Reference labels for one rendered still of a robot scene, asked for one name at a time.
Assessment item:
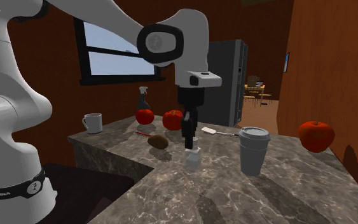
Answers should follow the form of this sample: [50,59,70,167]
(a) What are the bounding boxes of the small red tomato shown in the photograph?
[135,108,155,126]

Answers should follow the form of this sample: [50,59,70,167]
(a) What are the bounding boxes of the grey paper cup with lid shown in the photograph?
[238,126,272,177]

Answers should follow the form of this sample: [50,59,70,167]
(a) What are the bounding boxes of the black-framed window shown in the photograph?
[73,17,167,87]

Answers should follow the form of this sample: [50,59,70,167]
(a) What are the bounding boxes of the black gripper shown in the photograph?
[177,86,206,150]

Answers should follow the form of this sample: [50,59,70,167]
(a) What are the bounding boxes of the dark spray bottle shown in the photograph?
[137,86,151,111]

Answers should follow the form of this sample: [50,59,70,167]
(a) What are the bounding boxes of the wooden dining table with chairs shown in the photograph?
[243,74,276,107]

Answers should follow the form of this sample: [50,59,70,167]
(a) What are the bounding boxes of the dark grey refrigerator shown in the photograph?
[196,39,249,128]

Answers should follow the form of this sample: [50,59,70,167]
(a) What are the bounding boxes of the white mug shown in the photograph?
[81,113,104,135]

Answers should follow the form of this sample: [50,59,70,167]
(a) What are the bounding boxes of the small white bottle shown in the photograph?
[184,137,202,170]

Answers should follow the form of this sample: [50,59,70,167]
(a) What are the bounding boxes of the red apple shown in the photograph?
[298,120,336,154]

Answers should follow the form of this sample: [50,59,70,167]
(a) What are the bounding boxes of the white spatula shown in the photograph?
[200,126,240,137]

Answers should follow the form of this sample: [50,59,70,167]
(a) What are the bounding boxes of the brown kiwi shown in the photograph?
[147,134,170,151]

